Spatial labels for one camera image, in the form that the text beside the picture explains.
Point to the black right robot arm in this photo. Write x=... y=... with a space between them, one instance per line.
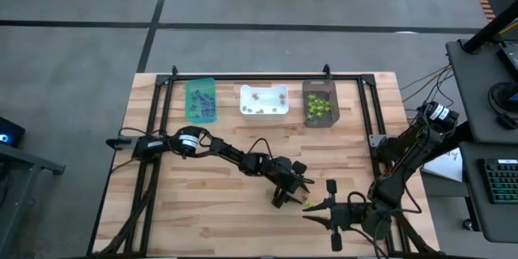
x=404 y=158

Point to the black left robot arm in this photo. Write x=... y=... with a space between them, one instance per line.
x=226 y=151

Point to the dark laptop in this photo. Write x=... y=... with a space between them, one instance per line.
x=510 y=58

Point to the grey translucent plastic bin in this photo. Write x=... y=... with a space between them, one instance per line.
x=329 y=87

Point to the black caster wheel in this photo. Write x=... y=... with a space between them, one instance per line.
x=468 y=224

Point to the black power adapter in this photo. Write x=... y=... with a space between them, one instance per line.
x=508 y=121

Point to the white plastic bin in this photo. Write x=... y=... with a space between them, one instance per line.
x=267 y=101

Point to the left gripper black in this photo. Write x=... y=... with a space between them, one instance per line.
x=283 y=176

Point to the grey metal table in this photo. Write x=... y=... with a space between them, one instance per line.
x=24 y=162

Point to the black round coiled device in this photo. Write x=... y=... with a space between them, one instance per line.
x=491 y=99

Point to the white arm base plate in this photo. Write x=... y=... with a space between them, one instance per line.
x=376 y=141

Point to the blue backlit keyboard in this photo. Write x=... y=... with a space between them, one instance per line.
x=502 y=180

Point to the black aluminium table frame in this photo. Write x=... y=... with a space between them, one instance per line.
x=265 y=77

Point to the green translucent plastic bin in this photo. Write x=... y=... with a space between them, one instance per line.
x=202 y=83

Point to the grey side desk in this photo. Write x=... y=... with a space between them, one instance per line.
x=473 y=73
x=471 y=210

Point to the white paper sheet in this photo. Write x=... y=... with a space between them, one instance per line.
x=445 y=168

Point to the black diagonal beam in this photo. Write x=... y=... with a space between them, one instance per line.
x=455 y=139

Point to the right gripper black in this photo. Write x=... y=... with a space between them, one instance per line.
x=346 y=215

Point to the black device with blue light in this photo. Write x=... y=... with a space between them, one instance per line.
x=8 y=133

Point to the black diagonal pole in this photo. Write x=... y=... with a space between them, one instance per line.
x=489 y=28

